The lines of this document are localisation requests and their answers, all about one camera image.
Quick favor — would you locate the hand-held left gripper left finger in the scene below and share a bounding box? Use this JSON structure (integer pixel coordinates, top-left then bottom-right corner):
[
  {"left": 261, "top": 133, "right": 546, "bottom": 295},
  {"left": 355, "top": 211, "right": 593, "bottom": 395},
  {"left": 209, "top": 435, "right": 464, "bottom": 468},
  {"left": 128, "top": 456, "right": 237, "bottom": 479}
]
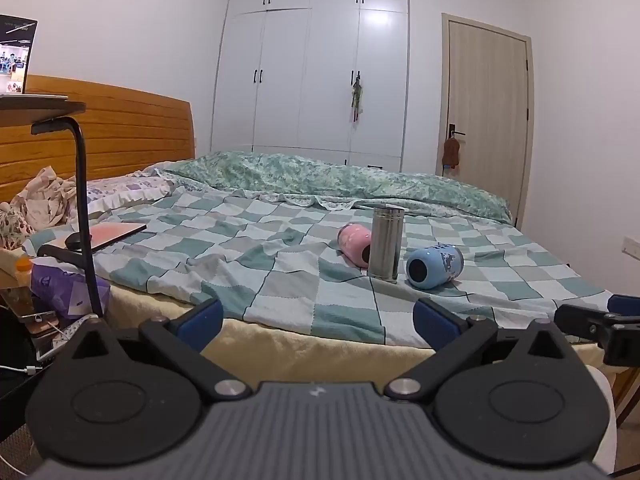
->
[{"left": 65, "top": 298, "right": 253, "bottom": 402}]

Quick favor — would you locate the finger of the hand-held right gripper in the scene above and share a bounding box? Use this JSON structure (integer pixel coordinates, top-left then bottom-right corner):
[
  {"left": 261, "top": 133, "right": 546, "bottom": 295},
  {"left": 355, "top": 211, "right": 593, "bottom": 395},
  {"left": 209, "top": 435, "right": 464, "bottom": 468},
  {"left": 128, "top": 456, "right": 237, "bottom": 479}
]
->
[
  {"left": 553, "top": 303, "right": 640, "bottom": 368},
  {"left": 607, "top": 293, "right": 640, "bottom": 315}
]

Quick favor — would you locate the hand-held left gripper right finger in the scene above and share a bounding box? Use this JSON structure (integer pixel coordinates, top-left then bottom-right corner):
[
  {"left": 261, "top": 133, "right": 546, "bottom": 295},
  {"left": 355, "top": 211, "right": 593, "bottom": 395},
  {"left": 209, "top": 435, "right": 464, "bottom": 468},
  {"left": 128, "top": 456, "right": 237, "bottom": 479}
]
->
[{"left": 383, "top": 298, "right": 581, "bottom": 402}]

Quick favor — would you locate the blue cup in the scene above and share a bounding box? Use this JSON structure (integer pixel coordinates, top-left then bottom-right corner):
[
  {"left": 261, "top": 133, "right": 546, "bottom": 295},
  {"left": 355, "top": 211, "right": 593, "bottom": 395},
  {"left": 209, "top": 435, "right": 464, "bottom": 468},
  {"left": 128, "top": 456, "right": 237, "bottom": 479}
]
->
[{"left": 405, "top": 243, "right": 465, "bottom": 290}]

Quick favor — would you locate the pink cup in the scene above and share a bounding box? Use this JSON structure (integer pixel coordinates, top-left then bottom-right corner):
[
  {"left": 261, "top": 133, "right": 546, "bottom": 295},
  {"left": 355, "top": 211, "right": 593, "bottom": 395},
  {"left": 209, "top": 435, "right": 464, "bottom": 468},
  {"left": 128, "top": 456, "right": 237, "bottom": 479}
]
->
[{"left": 337, "top": 223, "right": 374, "bottom": 269}]

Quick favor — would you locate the stainless steel cup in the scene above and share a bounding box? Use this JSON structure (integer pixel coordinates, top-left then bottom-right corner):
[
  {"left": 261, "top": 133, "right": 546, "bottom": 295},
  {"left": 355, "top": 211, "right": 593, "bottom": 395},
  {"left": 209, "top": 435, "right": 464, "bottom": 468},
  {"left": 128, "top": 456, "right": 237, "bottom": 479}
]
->
[{"left": 367, "top": 204, "right": 406, "bottom": 284}]

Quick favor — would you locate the yellow fleece sheet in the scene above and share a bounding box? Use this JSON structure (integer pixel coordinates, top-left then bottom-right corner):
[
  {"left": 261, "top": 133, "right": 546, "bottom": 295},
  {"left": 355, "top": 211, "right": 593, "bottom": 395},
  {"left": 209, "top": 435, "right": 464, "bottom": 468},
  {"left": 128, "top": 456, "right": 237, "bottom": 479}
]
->
[{"left": 107, "top": 287, "right": 608, "bottom": 396}]

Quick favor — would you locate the checkered blanket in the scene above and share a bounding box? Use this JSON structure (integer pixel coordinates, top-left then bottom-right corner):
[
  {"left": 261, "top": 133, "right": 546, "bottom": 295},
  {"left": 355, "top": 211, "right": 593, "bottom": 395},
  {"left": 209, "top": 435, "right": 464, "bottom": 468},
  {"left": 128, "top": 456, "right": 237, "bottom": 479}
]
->
[{"left": 22, "top": 191, "right": 614, "bottom": 349}]

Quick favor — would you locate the pink tablet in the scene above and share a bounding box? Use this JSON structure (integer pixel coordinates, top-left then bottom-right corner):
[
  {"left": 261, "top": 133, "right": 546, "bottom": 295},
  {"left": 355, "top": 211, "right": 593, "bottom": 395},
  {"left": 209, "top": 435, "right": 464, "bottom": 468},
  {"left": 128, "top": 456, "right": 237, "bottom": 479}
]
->
[{"left": 90, "top": 222, "right": 148, "bottom": 252}]

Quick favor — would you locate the purple packet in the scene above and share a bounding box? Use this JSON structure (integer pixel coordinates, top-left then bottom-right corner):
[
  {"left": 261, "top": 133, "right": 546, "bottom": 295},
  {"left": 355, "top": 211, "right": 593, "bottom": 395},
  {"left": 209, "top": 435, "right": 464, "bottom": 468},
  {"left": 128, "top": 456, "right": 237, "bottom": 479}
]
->
[{"left": 30, "top": 259, "right": 111, "bottom": 322}]

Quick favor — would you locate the purple floral pillow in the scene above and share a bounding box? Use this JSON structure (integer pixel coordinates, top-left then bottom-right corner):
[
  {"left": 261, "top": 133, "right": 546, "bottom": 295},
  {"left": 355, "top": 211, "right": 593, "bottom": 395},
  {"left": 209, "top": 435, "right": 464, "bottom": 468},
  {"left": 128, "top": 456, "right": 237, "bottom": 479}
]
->
[{"left": 84, "top": 172, "right": 177, "bottom": 221}]

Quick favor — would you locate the brown hanging pouch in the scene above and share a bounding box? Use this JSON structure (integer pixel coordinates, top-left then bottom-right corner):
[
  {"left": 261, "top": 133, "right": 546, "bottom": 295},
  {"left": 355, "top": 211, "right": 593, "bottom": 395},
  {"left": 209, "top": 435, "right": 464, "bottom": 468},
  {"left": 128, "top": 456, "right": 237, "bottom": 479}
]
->
[{"left": 442, "top": 137, "right": 461, "bottom": 170}]

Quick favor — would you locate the green floral duvet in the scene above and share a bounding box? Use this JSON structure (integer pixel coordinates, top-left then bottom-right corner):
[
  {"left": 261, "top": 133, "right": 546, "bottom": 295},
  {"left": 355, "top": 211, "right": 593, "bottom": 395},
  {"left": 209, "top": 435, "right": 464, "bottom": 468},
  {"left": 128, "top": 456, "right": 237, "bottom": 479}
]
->
[{"left": 164, "top": 150, "right": 514, "bottom": 224}]

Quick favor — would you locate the black side table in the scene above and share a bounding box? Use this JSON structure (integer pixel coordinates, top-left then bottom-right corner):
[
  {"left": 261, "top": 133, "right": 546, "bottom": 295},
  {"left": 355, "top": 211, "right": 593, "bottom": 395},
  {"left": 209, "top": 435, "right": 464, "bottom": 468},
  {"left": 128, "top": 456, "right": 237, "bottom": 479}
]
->
[{"left": 0, "top": 304, "right": 68, "bottom": 443}]

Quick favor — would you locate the crumpled floral cloth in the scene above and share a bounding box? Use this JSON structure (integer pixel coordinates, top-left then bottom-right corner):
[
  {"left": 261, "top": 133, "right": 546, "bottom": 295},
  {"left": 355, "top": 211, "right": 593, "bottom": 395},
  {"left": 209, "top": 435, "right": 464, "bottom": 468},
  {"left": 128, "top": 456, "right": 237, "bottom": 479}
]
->
[{"left": 10, "top": 164, "right": 82, "bottom": 227}]

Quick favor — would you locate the wooden bed headboard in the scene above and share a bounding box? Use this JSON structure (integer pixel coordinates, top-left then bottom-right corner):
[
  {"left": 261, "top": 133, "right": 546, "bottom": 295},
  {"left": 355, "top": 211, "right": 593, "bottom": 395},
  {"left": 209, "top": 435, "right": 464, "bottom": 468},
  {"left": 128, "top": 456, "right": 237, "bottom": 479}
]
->
[{"left": 0, "top": 74, "right": 196, "bottom": 206}]

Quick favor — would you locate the floral stuffed cushion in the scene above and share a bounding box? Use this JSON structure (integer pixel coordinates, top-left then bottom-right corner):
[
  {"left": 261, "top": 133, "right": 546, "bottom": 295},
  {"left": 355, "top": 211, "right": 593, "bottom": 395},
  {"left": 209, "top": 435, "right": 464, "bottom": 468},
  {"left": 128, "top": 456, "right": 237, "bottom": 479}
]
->
[{"left": 0, "top": 201, "right": 37, "bottom": 252}]

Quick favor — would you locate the wooden door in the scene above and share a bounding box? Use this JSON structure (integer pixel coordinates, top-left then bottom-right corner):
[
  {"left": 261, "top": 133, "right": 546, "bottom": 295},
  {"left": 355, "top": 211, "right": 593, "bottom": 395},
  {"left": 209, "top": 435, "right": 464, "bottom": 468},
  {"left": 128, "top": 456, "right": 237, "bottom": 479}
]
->
[{"left": 440, "top": 12, "right": 532, "bottom": 232}]

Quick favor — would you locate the hanging ornament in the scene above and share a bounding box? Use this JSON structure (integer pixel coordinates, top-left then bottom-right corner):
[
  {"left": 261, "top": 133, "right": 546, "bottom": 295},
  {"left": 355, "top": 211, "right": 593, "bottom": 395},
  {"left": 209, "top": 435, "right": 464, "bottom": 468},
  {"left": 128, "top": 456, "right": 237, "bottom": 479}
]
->
[{"left": 349, "top": 70, "right": 364, "bottom": 125}]

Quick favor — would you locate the white wardrobe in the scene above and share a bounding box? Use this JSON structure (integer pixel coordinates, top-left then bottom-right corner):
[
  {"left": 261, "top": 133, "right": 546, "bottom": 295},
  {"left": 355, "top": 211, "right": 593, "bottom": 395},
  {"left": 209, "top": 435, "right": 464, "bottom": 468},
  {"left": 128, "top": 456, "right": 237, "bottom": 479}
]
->
[{"left": 209, "top": 0, "right": 412, "bottom": 174}]

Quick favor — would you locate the black round table top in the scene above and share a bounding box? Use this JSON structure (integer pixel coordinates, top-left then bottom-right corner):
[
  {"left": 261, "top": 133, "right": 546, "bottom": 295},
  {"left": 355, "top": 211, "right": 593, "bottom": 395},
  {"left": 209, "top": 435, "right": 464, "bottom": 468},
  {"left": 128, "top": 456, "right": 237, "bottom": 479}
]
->
[{"left": 0, "top": 99, "right": 87, "bottom": 126}]

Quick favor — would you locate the open laptop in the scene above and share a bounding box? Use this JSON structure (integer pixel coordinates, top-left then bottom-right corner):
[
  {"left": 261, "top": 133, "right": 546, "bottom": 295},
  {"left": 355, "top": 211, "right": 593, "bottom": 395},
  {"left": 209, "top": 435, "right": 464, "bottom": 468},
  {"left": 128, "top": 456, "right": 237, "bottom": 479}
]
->
[{"left": 0, "top": 14, "right": 69, "bottom": 101}]

